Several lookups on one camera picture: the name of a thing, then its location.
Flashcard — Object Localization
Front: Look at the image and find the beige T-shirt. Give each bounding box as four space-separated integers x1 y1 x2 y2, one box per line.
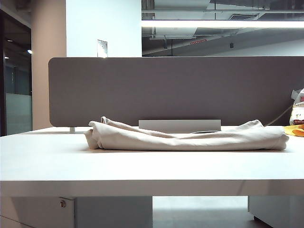
83 116 290 152

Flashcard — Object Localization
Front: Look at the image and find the grey desk divider panel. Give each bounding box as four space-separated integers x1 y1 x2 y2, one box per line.
48 57 304 128

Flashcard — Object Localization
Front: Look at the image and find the long ceiling light strip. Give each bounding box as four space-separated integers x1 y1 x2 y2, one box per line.
142 19 304 29

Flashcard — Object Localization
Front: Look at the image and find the ceiling air vent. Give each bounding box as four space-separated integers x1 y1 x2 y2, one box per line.
229 13 259 21

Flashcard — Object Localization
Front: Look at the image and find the yellow cloth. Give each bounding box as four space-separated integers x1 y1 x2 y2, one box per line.
282 124 304 138

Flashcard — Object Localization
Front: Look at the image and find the clear plastic snack bag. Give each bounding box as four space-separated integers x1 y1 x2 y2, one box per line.
290 87 304 126

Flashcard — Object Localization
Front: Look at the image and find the white drawer cabinet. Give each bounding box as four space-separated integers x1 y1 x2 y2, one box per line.
0 196 152 228

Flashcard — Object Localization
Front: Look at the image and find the white side cabinet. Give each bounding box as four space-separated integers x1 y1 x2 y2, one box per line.
247 196 304 228

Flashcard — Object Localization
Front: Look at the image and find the grey metal cable box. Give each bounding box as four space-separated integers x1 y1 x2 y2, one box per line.
138 119 221 133

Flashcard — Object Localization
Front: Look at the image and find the silver wall plate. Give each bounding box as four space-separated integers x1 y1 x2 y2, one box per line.
96 39 108 58

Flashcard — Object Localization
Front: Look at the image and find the grey cable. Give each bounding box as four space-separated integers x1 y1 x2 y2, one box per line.
192 104 295 134

